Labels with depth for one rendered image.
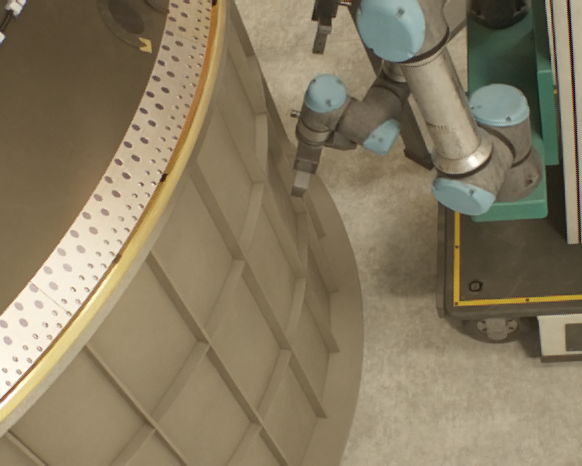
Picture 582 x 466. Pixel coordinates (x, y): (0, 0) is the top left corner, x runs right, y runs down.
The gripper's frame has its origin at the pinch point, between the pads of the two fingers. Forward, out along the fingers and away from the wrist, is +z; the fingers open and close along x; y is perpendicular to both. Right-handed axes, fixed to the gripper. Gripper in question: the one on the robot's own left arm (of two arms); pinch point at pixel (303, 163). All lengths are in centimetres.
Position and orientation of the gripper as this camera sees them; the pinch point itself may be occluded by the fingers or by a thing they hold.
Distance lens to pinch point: 224.9
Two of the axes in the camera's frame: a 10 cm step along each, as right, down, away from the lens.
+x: -1.9, 8.9, -4.1
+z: -1.3, 3.9, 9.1
